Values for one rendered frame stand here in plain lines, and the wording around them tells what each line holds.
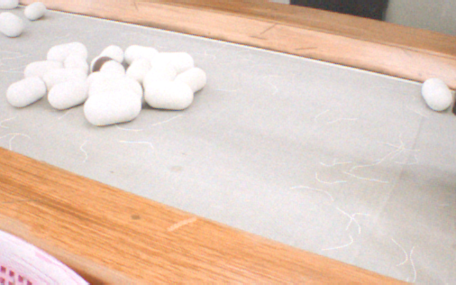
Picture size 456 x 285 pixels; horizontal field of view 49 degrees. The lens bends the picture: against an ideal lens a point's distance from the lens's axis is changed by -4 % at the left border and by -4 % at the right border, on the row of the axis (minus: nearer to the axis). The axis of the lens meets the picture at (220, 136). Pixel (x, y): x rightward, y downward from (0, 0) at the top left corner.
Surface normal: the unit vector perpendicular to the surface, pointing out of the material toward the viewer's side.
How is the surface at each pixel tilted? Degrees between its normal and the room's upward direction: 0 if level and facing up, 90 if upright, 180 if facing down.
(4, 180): 0
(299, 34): 45
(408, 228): 0
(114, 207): 0
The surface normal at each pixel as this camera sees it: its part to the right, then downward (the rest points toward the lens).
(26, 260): -0.43, 0.14
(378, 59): -0.26, -0.35
